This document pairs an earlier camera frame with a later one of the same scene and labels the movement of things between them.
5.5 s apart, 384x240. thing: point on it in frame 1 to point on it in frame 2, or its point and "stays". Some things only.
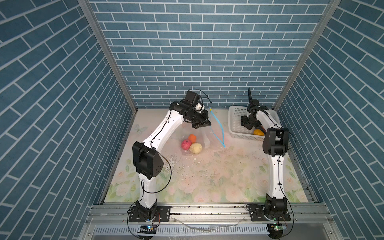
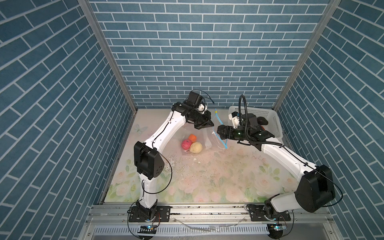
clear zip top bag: [201, 139] stays
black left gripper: [204, 121] stays
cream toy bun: [195, 148] stays
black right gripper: [243, 121] to [228, 128]
